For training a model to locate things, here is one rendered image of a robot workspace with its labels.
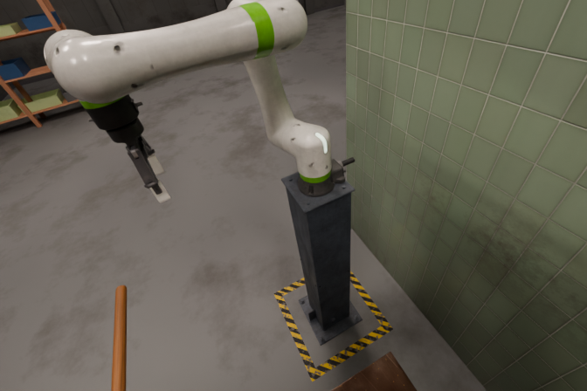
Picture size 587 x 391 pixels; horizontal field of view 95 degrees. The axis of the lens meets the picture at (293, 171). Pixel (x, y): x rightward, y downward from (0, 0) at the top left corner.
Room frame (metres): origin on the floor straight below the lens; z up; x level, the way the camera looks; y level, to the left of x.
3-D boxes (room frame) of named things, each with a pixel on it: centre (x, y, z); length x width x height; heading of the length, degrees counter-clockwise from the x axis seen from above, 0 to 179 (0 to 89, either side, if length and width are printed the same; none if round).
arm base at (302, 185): (0.80, -0.13, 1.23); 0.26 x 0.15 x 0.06; 109
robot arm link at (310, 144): (0.80, -0.07, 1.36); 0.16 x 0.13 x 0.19; 36
